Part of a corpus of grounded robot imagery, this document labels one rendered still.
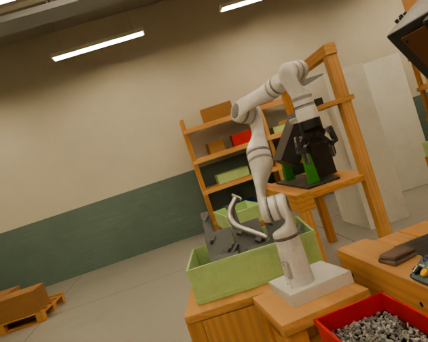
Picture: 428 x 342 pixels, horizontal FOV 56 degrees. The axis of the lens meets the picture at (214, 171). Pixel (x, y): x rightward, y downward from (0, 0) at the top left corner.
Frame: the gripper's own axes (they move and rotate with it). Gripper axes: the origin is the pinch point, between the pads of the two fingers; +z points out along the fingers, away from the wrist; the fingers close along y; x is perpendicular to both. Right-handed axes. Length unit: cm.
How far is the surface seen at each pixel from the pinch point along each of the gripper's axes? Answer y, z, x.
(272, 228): -7, 33, 71
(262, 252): -20, 37, 47
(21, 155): -284, -124, 684
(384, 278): 5.0, 43.3, -8.2
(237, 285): -36, 47, 50
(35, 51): -196, -304, 680
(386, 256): 8.6, 37.0, -7.1
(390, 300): -7, 39, -32
